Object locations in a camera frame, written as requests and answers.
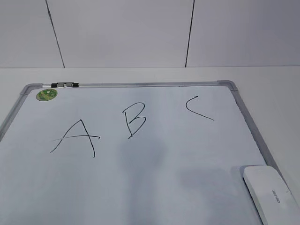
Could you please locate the white whiteboard eraser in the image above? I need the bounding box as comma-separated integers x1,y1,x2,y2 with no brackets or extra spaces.
243,165,300,225

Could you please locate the green round magnet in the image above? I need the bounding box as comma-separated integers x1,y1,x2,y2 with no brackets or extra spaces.
36,89,58,102

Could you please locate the white whiteboard with grey frame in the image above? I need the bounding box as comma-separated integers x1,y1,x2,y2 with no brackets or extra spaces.
0,81,285,225

